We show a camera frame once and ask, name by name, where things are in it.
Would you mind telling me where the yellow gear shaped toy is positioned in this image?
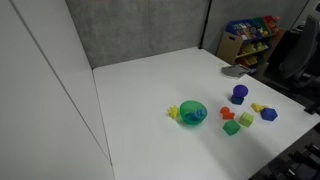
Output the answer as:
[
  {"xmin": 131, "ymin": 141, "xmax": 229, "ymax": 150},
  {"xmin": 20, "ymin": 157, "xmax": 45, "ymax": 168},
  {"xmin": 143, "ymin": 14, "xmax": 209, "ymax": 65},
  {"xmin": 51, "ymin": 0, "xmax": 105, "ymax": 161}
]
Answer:
[{"xmin": 167, "ymin": 105, "xmax": 181, "ymax": 120}]

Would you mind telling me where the green plastic bowl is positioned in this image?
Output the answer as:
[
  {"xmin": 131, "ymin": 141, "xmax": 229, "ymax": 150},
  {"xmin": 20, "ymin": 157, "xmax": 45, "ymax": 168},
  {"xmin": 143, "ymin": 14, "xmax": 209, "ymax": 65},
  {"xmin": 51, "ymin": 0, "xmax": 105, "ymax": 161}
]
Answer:
[{"xmin": 179, "ymin": 99, "xmax": 208, "ymax": 128}]

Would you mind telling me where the green cube block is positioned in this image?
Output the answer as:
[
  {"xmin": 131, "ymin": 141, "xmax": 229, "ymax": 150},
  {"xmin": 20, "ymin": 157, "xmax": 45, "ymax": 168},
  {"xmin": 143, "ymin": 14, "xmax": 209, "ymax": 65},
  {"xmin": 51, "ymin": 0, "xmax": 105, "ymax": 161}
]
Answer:
[{"xmin": 222, "ymin": 119, "xmax": 242, "ymax": 137}]

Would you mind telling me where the blue toy figure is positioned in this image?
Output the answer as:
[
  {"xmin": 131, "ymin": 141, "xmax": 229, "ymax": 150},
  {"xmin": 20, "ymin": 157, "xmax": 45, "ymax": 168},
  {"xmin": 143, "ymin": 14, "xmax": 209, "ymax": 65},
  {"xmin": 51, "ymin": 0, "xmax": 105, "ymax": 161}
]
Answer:
[{"xmin": 184, "ymin": 108, "xmax": 206, "ymax": 123}]

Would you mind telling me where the orange toy piece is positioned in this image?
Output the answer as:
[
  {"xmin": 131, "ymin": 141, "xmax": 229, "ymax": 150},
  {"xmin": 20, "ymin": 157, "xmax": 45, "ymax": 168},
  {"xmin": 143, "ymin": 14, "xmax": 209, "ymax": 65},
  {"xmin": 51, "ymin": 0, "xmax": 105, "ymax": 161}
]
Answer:
[{"xmin": 219, "ymin": 106, "xmax": 236, "ymax": 121}]

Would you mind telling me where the small blue block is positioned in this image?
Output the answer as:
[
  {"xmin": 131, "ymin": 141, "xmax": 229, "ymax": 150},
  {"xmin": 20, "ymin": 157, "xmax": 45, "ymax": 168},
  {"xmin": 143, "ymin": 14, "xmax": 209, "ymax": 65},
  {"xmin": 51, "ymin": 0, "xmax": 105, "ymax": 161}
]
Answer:
[{"xmin": 230, "ymin": 94, "xmax": 245, "ymax": 106}]

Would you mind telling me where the wooden toy shelf with bins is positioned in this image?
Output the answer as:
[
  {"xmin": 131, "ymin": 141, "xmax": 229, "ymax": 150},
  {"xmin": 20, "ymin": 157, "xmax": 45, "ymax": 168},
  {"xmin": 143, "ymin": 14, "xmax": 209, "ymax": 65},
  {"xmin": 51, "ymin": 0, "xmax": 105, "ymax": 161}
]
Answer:
[{"xmin": 215, "ymin": 15, "xmax": 287, "ymax": 69}]

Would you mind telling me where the yellow cube block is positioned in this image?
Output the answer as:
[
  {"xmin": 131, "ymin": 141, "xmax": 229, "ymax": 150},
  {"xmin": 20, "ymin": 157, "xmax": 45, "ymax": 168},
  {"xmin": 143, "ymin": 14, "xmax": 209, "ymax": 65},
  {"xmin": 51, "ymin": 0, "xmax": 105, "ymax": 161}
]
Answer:
[{"xmin": 238, "ymin": 111, "xmax": 255, "ymax": 128}]

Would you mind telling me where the yellow cross shaped toy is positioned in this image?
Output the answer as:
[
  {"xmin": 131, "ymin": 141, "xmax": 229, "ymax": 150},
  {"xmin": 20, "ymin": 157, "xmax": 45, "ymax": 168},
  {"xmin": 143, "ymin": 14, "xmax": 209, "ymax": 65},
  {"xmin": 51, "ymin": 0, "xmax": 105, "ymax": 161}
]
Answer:
[{"xmin": 250, "ymin": 102, "xmax": 269, "ymax": 113}]

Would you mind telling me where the blue cube block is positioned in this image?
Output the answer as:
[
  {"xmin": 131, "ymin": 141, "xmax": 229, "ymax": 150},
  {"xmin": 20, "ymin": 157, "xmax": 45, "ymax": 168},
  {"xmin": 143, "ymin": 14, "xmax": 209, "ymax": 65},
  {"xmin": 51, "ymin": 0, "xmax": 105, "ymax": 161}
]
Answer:
[{"xmin": 260, "ymin": 107, "xmax": 279, "ymax": 122}]

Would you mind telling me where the grey metal mounting plate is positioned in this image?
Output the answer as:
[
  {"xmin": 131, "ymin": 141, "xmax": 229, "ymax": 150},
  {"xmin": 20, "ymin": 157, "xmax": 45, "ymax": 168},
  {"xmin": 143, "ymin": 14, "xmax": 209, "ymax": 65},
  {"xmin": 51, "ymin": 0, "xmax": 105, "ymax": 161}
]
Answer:
[{"xmin": 221, "ymin": 64, "xmax": 251, "ymax": 80}]

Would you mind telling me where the black vertical pole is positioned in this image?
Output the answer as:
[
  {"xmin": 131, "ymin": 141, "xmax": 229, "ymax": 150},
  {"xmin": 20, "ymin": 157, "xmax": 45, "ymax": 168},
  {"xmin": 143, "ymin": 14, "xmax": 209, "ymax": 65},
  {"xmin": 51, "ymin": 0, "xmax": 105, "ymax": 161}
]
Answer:
[{"xmin": 198, "ymin": 0, "xmax": 213, "ymax": 50}]

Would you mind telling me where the black office chair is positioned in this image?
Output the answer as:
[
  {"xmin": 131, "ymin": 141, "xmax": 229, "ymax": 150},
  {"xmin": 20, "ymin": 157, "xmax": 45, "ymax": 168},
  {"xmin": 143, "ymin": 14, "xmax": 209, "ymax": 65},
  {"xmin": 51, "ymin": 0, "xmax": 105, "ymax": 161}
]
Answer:
[{"xmin": 266, "ymin": 14, "xmax": 320, "ymax": 98}]

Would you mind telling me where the black equipment stand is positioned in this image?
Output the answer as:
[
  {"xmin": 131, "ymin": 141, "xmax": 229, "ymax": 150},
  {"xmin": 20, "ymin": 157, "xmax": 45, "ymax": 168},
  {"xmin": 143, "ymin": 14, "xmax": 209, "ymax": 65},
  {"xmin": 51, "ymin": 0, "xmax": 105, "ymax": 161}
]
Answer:
[{"xmin": 259, "ymin": 143, "xmax": 320, "ymax": 180}]

